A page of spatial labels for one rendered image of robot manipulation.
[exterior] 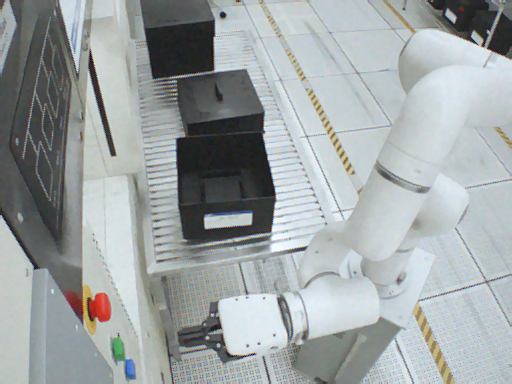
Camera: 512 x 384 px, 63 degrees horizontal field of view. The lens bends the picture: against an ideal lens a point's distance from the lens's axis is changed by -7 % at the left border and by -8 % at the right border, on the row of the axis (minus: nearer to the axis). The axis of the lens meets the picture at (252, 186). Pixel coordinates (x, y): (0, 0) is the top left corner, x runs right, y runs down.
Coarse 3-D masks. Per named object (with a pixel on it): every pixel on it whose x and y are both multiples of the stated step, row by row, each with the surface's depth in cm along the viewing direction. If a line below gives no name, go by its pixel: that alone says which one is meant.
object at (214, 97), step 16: (176, 80) 173; (192, 80) 172; (208, 80) 172; (224, 80) 173; (240, 80) 173; (192, 96) 166; (208, 96) 166; (224, 96) 166; (240, 96) 166; (256, 96) 167; (192, 112) 160; (208, 112) 160; (224, 112) 160; (240, 112) 160; (256, 112) 161; (192, 128) 158; (208, 128) 160; (224, 128) 162; (240, 128) 164; (256, 128) 166
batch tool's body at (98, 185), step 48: (0, 0) 36; (96, 0) 104; (0, 48) 35; (96, 48) 104; (0, 96) 34; (96, 96) 115; (0, 144) 33; (96, 144) 127; (0, 192) 32; (96, 192) 133; (48, 240) 43; (96, 240) 122; (96, 288) 65; (144, 288) 133; (96, 336) 59; (144, 336) 110
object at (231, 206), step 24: (192, 144) 143; (216, 144) 145; (240, 144) 146; (264, 144) 140; (192, 168) 152; (216, 168) 153; (240, 168) 151; (264, 168) 143; (192, 192) 147; (216, 192) 148; (240, 192) 148; (264, 192) 148; (192, 216) 127; (216, 216) 129; (240, 216) 130; (264, 216) 132
